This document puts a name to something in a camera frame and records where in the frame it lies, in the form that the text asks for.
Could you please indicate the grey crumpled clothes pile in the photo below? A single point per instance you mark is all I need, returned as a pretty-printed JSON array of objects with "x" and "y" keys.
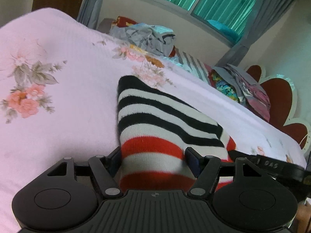
[{"x": 155, "y": 39}]

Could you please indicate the red heart-shaped headboard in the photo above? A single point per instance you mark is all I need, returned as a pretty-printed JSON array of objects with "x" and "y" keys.
[{"x": 283, "y": 98}]

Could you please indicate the grey white striped cloth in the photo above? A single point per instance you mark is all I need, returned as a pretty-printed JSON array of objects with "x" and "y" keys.
[{"x": 193, "y": 66}]

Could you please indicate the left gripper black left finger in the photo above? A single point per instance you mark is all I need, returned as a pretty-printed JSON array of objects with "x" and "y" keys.
[{"x": 103, "y": 170}]

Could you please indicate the pink floral bed sheet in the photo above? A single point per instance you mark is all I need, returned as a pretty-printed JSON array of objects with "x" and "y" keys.
[{"x": 59, "y": 98}]

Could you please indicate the grey curtain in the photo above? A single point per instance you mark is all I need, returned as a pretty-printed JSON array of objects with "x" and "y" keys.
[{"x": 264, "y": 15}]

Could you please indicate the pink colourful clothes pile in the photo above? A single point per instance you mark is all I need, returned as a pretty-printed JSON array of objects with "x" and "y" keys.
[{"x": 239, "y": 86}]

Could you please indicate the green glass window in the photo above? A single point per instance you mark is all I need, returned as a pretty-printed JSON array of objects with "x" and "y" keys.
[{"x": 201, "y": 0}]

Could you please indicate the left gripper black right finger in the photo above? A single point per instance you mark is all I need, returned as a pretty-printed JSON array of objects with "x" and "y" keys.
[{"x": 205, "y": 170}]

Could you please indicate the red black white striped sweater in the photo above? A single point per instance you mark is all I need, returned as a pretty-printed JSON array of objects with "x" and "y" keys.
[{"x": 155, "y": 130}]

